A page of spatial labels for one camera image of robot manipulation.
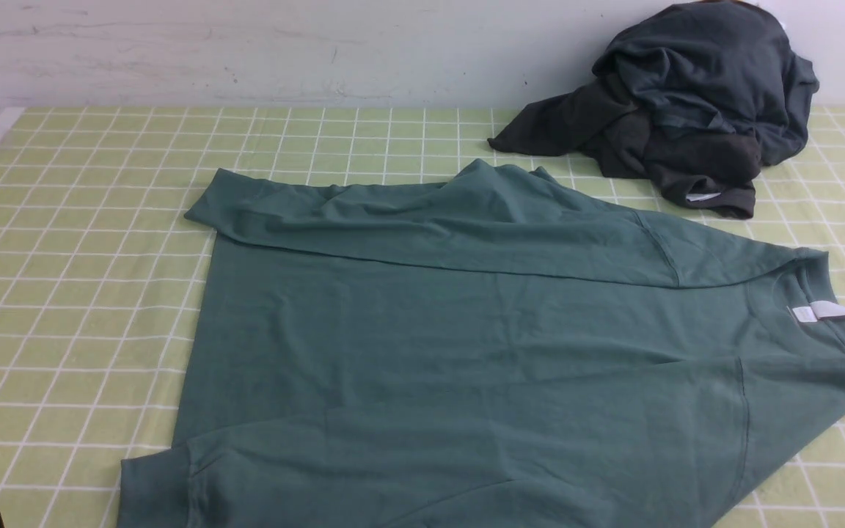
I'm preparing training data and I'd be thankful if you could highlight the green long-sleeve shirt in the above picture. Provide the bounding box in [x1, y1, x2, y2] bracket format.
[117, 160, 845, 527]

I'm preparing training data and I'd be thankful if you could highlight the green checkered tablecloth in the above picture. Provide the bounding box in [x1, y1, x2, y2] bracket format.
[0, 106, 845, 527]

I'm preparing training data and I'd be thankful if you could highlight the dark grey crumpled garment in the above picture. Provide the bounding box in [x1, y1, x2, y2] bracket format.
[489, 75, 761, 220]

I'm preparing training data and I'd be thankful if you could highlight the dark teal crumpled garment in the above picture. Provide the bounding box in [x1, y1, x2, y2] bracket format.
[591, 1, 819, 165]

